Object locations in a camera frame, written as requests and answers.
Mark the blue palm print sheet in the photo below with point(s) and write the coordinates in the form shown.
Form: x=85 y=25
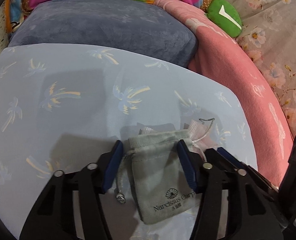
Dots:
x=62 y=105

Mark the small pink packet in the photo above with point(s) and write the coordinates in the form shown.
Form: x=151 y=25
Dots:
x=196 y=136

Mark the grey-blue velvet pillow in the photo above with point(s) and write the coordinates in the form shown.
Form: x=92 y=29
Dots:
x=123 y=24

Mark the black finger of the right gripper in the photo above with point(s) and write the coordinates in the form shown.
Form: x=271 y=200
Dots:
x=251 y=196

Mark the pink towel blanket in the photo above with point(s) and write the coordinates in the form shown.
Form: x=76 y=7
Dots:
x=220 y=58

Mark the grey velvet drawstring pouch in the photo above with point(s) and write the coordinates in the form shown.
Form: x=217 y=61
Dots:
x=159 y=186

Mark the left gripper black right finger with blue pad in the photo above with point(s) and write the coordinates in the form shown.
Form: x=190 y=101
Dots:
x=202 y=179

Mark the floral grey bedding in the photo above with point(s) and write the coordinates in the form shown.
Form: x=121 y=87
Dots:
x=269 y=38

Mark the green plush toy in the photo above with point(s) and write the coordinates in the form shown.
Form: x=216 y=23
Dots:
x=225 y=16

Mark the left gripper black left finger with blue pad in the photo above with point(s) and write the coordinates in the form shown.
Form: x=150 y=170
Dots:
x=52 y=215

